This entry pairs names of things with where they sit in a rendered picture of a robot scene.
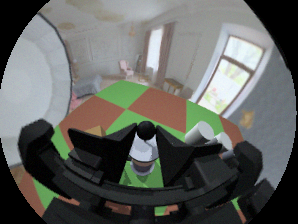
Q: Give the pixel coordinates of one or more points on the tan cardboard box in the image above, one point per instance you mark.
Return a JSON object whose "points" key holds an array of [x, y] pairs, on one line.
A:
{"points": [[96, 131]]}

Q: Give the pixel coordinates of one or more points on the white cylinder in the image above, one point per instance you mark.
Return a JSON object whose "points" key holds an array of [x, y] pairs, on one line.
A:
{"points": [[200, 134], [224, 140]]}

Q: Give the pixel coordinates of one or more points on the glass french press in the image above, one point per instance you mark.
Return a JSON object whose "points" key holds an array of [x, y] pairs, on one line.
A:
{"points": [[143, 153]]}

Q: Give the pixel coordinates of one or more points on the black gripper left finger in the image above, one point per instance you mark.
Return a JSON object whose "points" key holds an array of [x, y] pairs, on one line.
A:
{"points": [[113, 149]]}

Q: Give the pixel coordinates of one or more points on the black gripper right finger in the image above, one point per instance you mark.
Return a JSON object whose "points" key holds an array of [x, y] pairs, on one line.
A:
{"points": [[175, 155]]}

